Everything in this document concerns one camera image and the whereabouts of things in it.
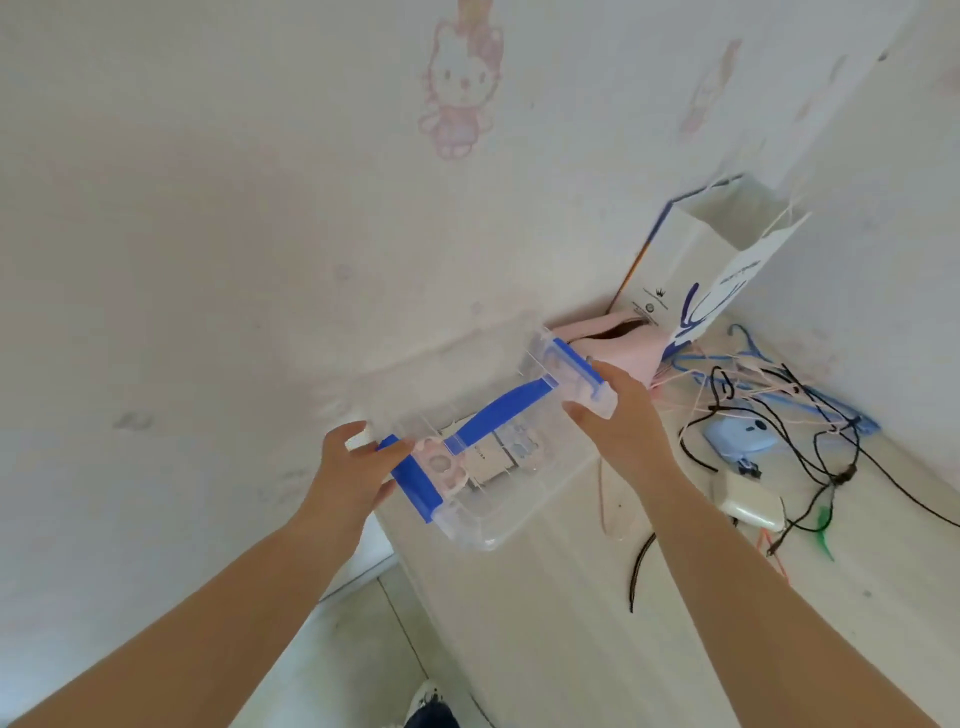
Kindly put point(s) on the light blue small device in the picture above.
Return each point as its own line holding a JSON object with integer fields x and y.
{"x": 735, "y": 439}

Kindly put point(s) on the pink soft pouch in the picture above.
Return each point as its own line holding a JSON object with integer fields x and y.
{"x": 637, "y": 349}

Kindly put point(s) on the person's left forearm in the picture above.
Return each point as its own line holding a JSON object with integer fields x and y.
{"x": 187, "y": 645}

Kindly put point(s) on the person's left hand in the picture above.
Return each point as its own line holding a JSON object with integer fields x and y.
{"x": 345, "y": 487}

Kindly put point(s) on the black white Mooekiss palette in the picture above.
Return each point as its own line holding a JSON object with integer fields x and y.
{"x": 487, "y": 457}

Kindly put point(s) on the white perforated shoe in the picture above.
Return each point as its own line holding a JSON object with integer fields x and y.
{"x": 424, "y": 701}

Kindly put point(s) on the white paper bag blue print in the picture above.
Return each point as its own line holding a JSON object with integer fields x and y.
{"x": 690, "y": 255}

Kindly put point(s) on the cake-shaped pink round compact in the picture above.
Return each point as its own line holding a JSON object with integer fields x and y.
{"x": 439, "y": 469}

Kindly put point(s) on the ornate silver blue palette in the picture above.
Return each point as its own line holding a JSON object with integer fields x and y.
{"x": 521, "y": 442}

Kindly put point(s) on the clear plastic box blue handle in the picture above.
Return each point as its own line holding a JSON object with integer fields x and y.
{"x": 510, "y": 525}

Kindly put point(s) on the person's right hand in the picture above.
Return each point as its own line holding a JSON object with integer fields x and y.
{"x": 637, "y": 435}

